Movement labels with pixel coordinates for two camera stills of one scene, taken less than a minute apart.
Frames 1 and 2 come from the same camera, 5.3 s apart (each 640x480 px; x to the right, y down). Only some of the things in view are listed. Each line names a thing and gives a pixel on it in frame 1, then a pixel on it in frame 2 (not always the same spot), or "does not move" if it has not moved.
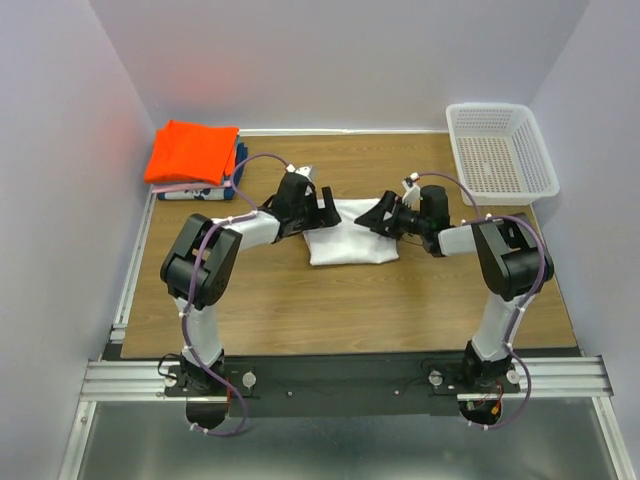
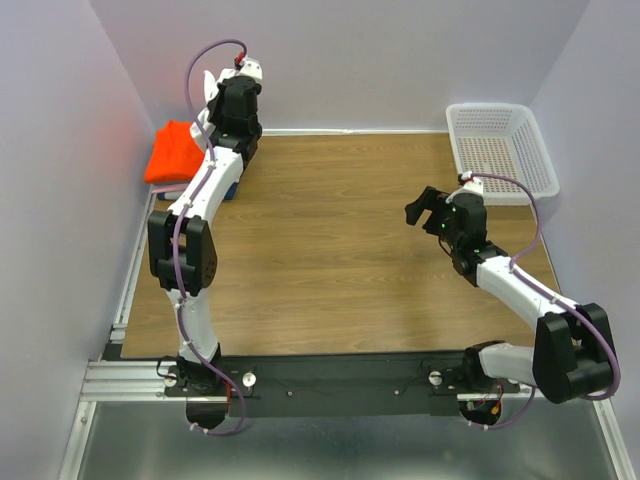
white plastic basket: (499, 154) does not move
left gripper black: (321, 217) → (215, 119)
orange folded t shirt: (191, 151) does not move
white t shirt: (347, 242) → (212, 91)
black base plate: (278, 386) does not move
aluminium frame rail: (563, 378) does not move
